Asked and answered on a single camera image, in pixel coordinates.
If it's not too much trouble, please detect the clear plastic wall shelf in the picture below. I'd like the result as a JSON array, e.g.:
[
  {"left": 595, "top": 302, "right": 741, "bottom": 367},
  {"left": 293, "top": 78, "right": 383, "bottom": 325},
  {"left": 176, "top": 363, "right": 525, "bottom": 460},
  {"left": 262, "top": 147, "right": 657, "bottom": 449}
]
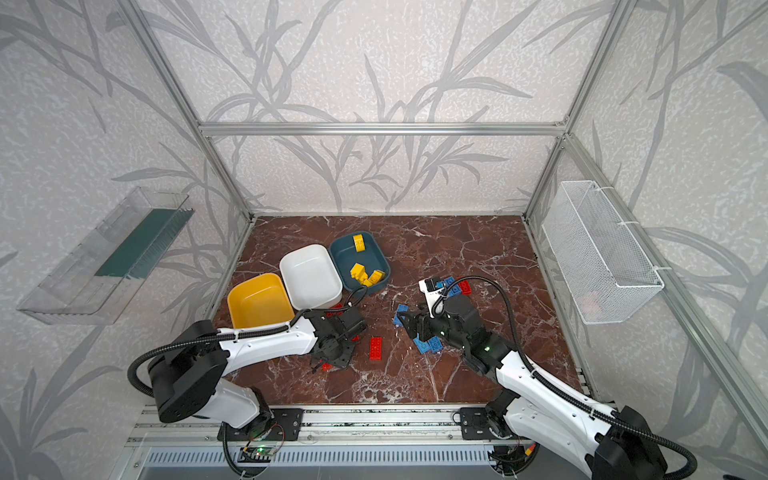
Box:
[{"left": 17, "top": 187, "right": 194, "bottom": 325}]

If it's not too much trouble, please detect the yellow plastic bin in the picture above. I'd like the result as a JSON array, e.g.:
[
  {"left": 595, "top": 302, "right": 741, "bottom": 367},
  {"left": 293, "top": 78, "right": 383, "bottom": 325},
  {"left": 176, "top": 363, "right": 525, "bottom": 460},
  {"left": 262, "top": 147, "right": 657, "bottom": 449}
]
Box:
[{"left": 227, "top": 273, "right": 294, "bottom": 329}]

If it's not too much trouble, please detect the aluminium front rail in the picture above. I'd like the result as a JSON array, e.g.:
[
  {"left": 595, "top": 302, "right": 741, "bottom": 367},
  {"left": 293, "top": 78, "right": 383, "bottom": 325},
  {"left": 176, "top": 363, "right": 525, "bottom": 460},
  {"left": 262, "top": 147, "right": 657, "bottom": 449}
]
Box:
[{"left": 122, "top": 403, "right": 631, "bottom": 448}]

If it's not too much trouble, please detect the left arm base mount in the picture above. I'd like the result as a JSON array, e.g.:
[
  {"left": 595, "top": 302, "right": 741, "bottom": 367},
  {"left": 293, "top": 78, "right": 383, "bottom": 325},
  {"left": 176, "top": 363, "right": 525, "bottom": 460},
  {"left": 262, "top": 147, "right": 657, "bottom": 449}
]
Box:
[{"left": 217, "top": 408, "right": 304, "bottom": 442}]

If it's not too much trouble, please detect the small yellow lego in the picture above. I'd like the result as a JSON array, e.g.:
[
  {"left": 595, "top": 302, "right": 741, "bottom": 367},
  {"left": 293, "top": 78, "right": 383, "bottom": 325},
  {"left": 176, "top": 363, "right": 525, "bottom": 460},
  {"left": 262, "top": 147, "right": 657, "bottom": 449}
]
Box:
[{"left": 367, "top": 270, "right": 385, "bottom": 286}]

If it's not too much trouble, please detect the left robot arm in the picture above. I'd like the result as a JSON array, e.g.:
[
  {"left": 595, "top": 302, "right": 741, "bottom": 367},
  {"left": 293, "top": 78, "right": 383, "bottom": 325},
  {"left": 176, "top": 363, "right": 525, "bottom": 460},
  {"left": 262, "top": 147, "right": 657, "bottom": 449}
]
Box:
[{"left": 127, "top": 304, "right": 366, "bottom": 429}]

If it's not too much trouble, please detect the white wire wall basket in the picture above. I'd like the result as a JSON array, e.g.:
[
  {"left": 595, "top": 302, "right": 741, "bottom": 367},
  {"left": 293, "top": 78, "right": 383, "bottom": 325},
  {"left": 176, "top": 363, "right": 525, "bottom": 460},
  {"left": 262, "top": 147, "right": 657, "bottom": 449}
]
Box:
[{"left": 542, "top": 180, "right": 665, "bottom": 325}]

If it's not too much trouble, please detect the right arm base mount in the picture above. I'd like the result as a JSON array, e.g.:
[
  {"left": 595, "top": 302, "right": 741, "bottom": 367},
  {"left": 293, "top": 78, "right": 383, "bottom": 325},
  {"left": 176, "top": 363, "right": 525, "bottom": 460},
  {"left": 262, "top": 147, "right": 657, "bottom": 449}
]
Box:
[{"left": 452, "top": 407, "right": 520, "bottom": 444}]

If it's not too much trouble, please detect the blue lego cluster far right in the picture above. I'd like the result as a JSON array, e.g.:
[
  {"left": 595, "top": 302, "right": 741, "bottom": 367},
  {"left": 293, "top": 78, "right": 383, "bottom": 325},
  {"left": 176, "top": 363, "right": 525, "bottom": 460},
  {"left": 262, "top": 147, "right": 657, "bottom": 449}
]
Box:
[{"left": 436, "top": 277, "right": 462, "bottom": 297}]

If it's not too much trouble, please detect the blue lego brick centre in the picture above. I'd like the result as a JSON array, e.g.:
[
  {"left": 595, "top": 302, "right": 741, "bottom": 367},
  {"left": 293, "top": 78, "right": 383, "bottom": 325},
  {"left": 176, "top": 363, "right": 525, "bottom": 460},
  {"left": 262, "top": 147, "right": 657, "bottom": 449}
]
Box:
[{"left": 393, "top": 304, "right": 409, "bottom": 327}]

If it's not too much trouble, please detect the teal plastic bin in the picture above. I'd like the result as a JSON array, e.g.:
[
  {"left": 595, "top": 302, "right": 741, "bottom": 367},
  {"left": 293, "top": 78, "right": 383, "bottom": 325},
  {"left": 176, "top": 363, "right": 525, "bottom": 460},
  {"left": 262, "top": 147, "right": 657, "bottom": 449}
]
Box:
[{"left": 329, "top": 231, "right": 391, "bottom": 295}]

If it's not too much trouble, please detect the white plastic bin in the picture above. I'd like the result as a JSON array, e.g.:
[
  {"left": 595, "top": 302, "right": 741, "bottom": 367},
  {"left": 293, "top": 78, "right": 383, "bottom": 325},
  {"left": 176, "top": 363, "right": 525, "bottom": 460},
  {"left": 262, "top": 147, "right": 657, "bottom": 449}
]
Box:
[{"left": 279, "top": 244, "right": 343, "bottom": 310}]

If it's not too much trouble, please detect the red lego far right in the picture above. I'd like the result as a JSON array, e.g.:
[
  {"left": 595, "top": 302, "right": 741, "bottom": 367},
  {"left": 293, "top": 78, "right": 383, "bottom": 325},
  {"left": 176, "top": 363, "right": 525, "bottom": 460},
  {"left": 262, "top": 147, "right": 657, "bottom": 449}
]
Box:
[{"left": 459, "top": 280, "right": 472, "bottom": 296}]

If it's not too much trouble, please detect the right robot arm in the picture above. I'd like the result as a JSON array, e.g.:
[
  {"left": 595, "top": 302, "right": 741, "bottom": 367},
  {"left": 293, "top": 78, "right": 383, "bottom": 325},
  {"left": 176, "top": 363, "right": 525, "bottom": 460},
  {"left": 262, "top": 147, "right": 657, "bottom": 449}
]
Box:
[{"left": 399, "top": 278, "right": 698, "bottom": 479}]

